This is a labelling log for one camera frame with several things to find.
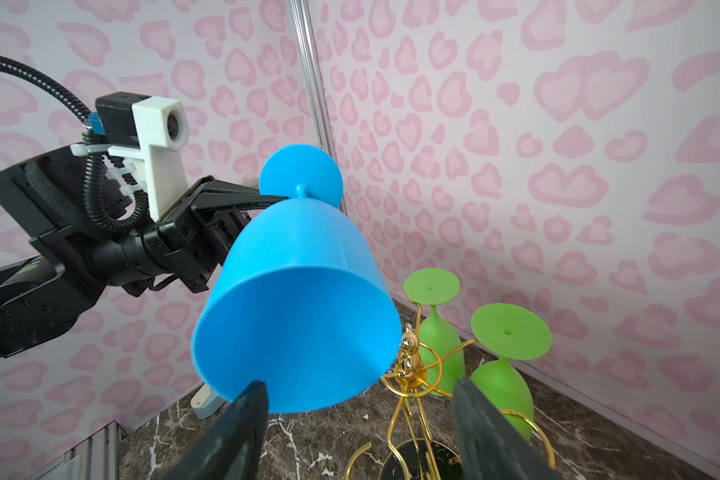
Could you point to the blue wine glass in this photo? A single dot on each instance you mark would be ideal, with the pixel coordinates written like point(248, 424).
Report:
point(300, 303)

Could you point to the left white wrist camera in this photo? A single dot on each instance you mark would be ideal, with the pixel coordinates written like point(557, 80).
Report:
point(147, 132)

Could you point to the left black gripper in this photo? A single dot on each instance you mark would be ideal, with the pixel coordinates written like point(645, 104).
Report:
point(186, 244)

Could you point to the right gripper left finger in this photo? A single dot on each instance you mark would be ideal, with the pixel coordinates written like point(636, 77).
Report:
point(231, 448)

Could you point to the grey blue flat object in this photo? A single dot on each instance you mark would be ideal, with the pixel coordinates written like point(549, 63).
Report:
point(205, 402)

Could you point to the gold wire glass rack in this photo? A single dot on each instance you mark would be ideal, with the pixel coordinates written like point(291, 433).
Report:
point(403, 426)

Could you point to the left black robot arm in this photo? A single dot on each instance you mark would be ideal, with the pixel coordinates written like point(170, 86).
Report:
point(42, 297)

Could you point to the green wine glass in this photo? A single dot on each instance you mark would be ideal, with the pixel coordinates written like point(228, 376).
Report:
point(434, 287)
point(512, 333)

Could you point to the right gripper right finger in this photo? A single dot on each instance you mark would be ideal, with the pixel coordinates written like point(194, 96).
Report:
point(490, 447)

